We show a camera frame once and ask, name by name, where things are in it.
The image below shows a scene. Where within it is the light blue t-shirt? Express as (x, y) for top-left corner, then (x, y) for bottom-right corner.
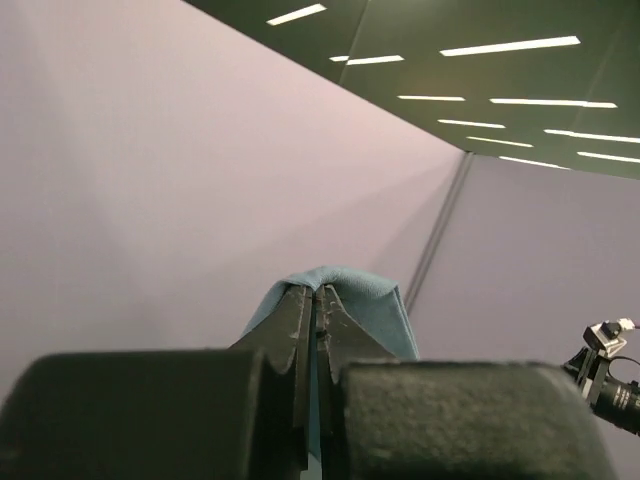
(241, 264), (421, 461)

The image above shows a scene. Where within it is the top camera on mount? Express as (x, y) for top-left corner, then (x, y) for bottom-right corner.
(561, 318), (639, 436)

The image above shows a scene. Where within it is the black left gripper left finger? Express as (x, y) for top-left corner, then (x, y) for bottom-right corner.
(231, 285), (313, 473)

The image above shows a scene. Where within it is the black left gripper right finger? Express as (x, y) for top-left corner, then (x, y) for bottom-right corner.
(317, 285), (398, 479)

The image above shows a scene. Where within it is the right aluminium corner post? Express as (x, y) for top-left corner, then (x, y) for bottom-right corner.
(404, 152), (474, 314)

